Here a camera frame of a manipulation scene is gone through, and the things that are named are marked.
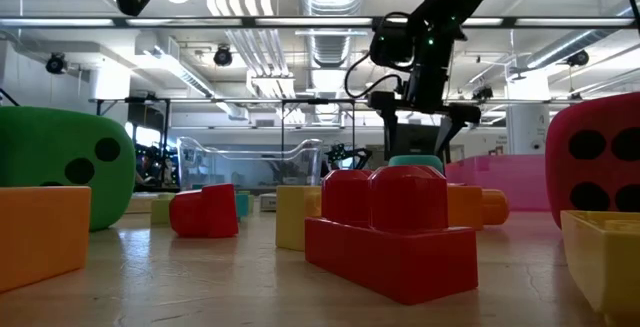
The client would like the black computer monitor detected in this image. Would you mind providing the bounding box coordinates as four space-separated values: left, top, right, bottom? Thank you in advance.
397 123 442 162

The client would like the blue square toy brick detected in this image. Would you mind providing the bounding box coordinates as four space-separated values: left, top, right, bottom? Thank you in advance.
234 192 250 219

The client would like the green foam die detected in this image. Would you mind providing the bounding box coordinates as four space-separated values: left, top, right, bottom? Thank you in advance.
0 105 137 232

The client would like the clear plastic bin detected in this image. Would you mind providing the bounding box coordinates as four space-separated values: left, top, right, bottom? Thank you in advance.
175 136 324 192

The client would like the long yellow toy brick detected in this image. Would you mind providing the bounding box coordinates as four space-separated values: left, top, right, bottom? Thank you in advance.
560 209 640 327

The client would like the teal foam die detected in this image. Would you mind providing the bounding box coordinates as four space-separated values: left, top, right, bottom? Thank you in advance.
387 154 445 176

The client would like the white round pillar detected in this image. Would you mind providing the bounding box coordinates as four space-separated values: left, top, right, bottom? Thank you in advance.
505 74 551 156

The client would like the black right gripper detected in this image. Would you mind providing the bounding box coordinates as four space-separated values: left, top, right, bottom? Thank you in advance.
368 26 482 164

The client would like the red foam die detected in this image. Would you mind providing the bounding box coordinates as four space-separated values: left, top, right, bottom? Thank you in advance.
544 91 640 231

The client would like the long orange toy brick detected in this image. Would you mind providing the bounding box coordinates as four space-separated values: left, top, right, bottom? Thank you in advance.
446 182 511 232

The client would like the pink plastic bin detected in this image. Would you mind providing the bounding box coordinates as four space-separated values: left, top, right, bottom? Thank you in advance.
444 154 551 212

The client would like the yellow square toy brick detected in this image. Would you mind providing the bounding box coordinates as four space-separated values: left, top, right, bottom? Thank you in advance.
275 184 323 252

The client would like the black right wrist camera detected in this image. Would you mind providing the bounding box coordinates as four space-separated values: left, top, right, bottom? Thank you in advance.
368 15 416 69

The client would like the red tall-stud toy brick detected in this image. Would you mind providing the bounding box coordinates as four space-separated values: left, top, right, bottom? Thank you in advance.
304 164 480 306
168 182 240 239

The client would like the pale green square brick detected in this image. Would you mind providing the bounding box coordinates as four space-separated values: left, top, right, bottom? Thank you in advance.
149 192 176 226

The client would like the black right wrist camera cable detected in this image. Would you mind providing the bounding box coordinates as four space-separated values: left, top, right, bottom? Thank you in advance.
343 50 405 100

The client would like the black table rig frame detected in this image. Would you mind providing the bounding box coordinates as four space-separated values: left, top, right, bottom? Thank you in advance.
0 15 640 30

